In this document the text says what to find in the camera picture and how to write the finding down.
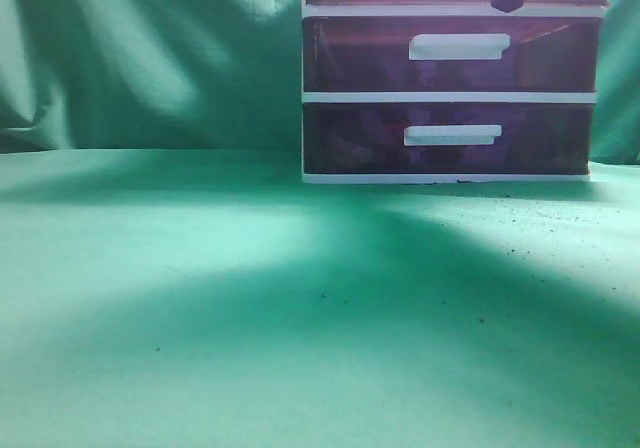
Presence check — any green cloth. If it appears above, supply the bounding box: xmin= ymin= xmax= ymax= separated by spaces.
xmin=1 ymin=0 xmax=639 ymax=447

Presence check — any white drawer cabinet frame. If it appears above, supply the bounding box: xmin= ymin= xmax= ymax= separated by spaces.
xmin=301 ymin=0 xmax=608 ymax=184

